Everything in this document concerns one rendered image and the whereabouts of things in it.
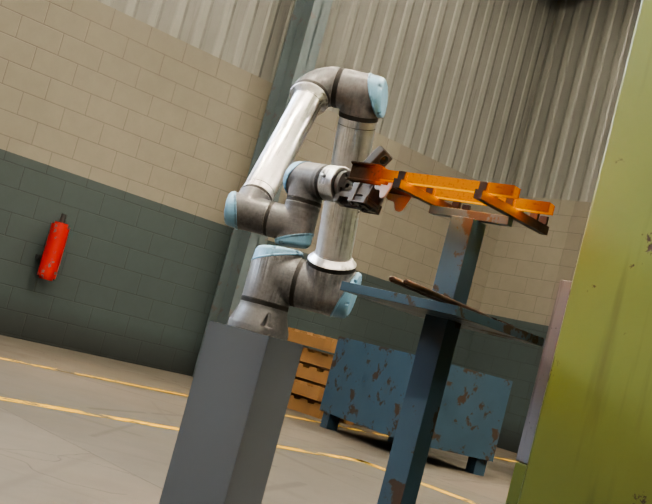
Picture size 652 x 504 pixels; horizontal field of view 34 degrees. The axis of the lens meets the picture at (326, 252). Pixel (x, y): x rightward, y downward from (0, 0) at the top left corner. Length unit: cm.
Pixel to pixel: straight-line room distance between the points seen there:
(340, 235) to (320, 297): 20
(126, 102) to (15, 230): 154
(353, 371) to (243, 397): 511
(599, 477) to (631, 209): 55
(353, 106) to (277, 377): 84
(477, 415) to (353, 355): 110
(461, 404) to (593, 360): 557
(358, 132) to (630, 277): 111
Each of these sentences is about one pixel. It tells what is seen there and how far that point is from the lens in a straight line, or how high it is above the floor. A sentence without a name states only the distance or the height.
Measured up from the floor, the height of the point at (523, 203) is 102.
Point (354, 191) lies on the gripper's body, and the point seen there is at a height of 99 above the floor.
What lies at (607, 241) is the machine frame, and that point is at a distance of 231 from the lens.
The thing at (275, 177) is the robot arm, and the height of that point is 100.
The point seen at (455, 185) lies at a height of 102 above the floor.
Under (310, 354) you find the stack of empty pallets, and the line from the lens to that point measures 965.
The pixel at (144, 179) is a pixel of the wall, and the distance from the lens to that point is 1008.
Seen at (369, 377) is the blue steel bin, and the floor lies 48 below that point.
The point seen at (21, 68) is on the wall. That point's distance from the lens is 949.
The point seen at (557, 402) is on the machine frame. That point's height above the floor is 63.
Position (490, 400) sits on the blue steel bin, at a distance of 797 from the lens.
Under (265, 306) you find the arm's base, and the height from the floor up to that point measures 68.
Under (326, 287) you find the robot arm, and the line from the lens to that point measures 322.
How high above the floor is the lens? 61
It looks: 5 degrees up
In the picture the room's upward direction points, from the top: 15 degrees clockwise
